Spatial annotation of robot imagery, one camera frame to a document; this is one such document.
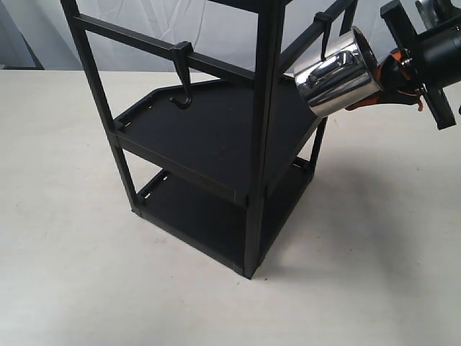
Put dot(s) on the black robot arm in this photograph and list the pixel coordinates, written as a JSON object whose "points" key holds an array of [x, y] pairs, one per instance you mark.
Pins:
{"points": [[423, 64]]}

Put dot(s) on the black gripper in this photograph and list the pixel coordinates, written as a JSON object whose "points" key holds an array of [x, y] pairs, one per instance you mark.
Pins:
{"points": [[427, 59]]}

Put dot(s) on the stainless steel cup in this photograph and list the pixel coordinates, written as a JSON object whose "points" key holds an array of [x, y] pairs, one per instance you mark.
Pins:
{"points": [[340, 77]]}

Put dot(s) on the black metal shelf rack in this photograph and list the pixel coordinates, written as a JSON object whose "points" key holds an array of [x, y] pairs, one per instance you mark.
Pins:
{"points": [[225, 174]]}

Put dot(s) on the black hook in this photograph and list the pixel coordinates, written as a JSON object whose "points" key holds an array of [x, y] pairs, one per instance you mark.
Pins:
{"points": [[180, 53], [326, 21]]}

